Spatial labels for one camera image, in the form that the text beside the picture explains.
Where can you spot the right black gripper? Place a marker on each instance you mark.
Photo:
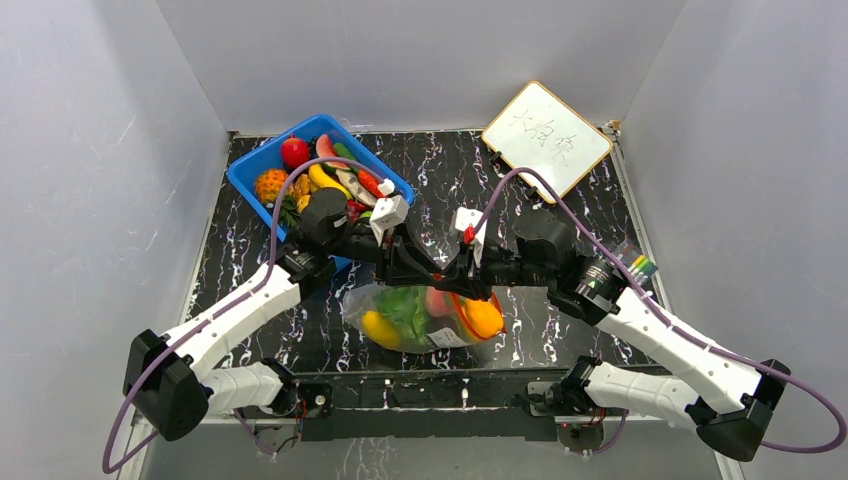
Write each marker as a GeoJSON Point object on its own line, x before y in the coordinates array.
{"type": "Point", "coordinates": [473, 266]}

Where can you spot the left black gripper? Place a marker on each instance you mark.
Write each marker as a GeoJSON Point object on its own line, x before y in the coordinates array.
{"type": "Point", "coordinates": [399, 264]}

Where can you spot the green toy lettuce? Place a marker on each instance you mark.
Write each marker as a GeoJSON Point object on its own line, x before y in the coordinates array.
{"type": "Point", "coordinates": [404, 306]}

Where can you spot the toy peach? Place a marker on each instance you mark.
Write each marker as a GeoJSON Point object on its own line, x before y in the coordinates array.
{"type": "Point", "coordinates": [439, 303]}

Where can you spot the yellow toy bell pepper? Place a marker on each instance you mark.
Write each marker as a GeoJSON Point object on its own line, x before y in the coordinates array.
{"type": "Point", "coordinates": [483, 319]}

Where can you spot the clear zip top bag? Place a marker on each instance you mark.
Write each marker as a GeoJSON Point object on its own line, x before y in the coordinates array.
{"type": "Point", "coordinates": [444, 333]}

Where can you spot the yellow toy mango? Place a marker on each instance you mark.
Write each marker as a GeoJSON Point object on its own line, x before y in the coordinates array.
{"type": "Point", "coordinates": [381, 330]}

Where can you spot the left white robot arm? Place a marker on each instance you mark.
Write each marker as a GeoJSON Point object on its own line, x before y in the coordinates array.
{"type": "Point", "coordinates": [225, 331]}

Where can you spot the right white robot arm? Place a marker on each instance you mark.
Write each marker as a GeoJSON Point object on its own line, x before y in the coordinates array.
{"type": "Point", "coordinates": [729, 405]}

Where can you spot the toy carrot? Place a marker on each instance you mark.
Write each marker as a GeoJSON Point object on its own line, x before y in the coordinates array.
{"type": "Point", "coordinates": [370, 183]}

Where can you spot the toy mushroom slice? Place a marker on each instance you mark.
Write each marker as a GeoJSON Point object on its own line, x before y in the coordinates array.
{"type": "Point", "coordinates": [357, 190]}

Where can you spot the toy banana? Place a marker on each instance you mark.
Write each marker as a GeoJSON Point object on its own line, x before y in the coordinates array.
{"type": "Point", "coordinates": [322, 180]}

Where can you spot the green toy cucumber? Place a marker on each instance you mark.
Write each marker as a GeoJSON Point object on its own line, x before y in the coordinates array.
{"type": "Point", "coordinates": [343, 152]}

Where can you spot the toy watermelon slice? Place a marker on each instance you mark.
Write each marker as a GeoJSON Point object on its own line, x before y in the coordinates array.
{"type": "Point", "coordinates": [324, 148]}

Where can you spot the orange toy pineapple fruit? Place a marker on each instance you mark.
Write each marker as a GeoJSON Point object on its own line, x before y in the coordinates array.
{"type": "Point", "coordinates": [267, 187]}

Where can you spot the red toy pomegranate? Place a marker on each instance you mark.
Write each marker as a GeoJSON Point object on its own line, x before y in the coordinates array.
{"type": "Point", "coordinates": [294, 152]}

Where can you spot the white dry-erase board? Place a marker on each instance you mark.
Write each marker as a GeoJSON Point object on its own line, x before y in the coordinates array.
{"type": "Point", "coordinates": [539, 131]}

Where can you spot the pack of coloured markers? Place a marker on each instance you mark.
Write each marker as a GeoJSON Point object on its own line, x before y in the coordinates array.
{"type": "Point", "coordinates": [639, 265]}

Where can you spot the blue plastic bin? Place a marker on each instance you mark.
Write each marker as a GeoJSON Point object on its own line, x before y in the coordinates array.
{"type": "Point", "coordinates": [243, 173]}

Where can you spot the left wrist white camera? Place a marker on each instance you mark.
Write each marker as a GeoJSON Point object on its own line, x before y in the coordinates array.
{"type": "Point", "coordinates": [389, 211]}

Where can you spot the wrist white camera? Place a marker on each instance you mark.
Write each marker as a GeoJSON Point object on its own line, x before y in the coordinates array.
{"type": "Point", "coordinates": [389, 211]}
{"type": "Point", "coordinates": [471, 226]}

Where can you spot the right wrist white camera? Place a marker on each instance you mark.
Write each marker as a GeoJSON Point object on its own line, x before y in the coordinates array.
{"type": "Point", "coordinates": [471, 226]}

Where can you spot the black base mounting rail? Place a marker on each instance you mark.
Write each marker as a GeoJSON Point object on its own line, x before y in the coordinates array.
{"type": "Point", "coordinates": [524, 403]}

